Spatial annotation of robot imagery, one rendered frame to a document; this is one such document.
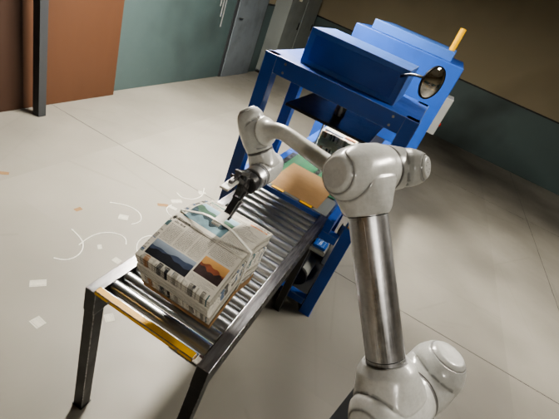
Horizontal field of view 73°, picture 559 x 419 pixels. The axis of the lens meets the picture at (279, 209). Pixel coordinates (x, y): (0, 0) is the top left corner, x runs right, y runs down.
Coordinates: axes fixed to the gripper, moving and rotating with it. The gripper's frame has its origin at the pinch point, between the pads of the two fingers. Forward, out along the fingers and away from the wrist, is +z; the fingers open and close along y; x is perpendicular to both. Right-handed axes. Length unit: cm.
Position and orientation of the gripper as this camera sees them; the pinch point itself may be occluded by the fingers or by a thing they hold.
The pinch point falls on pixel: (220, 204)
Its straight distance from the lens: 123.3
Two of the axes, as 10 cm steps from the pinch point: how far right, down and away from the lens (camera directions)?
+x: -8.7, -4.6, 2.0
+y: -2.8, 7.8, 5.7
